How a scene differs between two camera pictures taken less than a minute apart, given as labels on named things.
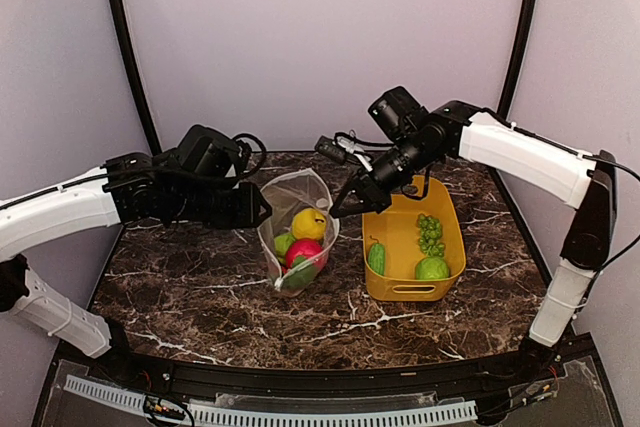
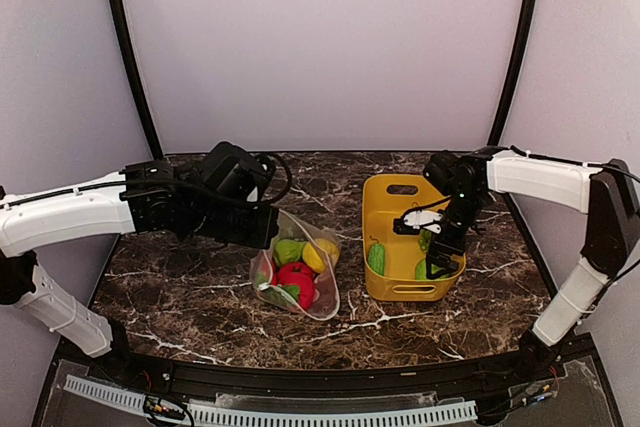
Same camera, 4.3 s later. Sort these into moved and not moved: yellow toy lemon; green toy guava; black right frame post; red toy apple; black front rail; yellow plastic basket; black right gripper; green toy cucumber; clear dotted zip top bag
Moved: red toy apple; black right gripper; yellow toy lemon; clear dotted zip top bag
Not moved: black front rail; green toy guava; green toy cucumber; yellow plastic basket; black right frame post
